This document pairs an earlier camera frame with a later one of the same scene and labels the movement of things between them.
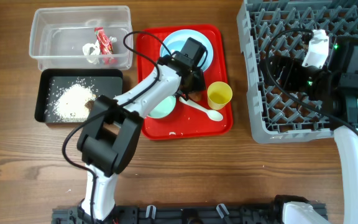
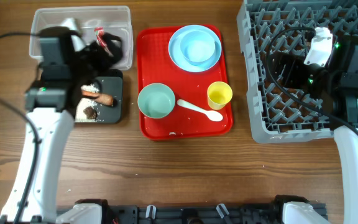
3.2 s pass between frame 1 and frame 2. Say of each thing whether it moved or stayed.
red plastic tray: stayed
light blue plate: moved
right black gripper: stayed
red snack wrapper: stayed
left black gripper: moved
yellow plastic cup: stayed
